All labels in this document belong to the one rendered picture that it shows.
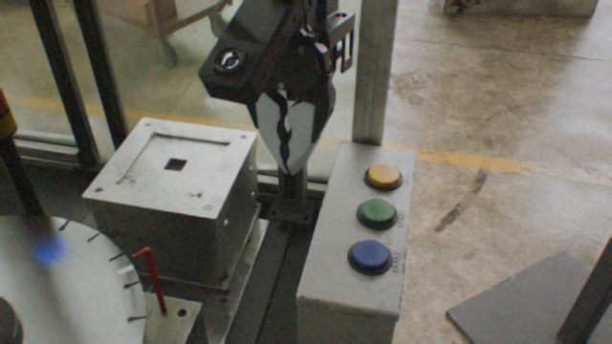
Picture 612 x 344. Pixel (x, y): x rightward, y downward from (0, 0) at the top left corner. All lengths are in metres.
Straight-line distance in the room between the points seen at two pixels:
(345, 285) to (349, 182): 0.17
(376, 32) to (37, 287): 0.47
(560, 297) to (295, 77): 1.48
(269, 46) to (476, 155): 1.93
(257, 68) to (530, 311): 1.47
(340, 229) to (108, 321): 0.28
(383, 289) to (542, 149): 1.88
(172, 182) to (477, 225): 1.43
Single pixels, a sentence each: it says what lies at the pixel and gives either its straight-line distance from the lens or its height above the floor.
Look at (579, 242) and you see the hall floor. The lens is 2.07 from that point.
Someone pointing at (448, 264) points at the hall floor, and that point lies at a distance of 1.84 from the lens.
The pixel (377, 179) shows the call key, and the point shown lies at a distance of 0.71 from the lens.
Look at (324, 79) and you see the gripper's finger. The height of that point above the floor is 1.13.
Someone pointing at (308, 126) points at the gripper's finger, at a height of 1.08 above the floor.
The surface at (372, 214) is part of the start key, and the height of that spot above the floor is 0.91.
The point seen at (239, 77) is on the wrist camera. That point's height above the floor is 1.17.
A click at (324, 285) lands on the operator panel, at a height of 0.90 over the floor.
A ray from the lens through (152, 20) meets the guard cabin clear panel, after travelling 0.80.
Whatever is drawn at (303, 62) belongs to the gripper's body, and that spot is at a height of 1.14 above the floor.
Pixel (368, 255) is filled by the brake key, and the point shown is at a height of 0.91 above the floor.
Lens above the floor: 1.37
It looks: 41 degrees down
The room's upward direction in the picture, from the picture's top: straight up
